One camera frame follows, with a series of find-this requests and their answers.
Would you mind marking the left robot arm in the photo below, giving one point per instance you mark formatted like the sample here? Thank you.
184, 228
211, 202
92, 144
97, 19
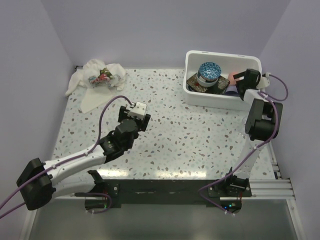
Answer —
39, 181

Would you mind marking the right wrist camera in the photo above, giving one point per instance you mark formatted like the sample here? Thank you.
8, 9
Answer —
264, 81

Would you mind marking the orange plastic cup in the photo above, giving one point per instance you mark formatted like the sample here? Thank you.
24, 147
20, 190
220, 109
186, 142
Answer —
232, 79

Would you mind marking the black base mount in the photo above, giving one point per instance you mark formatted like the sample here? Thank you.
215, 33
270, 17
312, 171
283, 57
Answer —
115, 193

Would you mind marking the white plastic bin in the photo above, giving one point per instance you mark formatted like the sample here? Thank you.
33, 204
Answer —
229, 63

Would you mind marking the cream bowl blue pattern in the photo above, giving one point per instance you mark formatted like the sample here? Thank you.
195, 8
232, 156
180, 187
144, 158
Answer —
205, 82

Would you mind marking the black floral square plate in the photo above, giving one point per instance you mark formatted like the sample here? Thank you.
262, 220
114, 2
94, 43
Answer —
219, 88

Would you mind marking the purple plastic cup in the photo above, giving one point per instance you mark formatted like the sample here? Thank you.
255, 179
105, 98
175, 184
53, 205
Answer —
232, 91

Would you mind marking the clear glass cup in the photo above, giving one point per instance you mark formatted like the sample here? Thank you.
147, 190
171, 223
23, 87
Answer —
242, 127

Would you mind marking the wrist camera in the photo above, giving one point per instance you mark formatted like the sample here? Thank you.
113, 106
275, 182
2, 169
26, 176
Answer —
264, 81
138, 110

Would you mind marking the aluminium frame rail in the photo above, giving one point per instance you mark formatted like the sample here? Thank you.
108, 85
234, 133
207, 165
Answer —
273, 189

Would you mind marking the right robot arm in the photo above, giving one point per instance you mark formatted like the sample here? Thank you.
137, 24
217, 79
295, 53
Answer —
261, 126

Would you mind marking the white floral cloth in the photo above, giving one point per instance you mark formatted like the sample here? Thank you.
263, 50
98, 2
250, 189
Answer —
100, 80

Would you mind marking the blue patterned small bowl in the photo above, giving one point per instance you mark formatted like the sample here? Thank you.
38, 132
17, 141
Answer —
209, 71

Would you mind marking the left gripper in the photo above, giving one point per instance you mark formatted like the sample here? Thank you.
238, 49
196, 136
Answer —
123, 114

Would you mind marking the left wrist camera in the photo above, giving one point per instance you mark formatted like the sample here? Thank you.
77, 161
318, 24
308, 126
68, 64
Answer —
138, 110

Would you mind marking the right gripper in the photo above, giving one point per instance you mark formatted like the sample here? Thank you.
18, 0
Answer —
239, 75

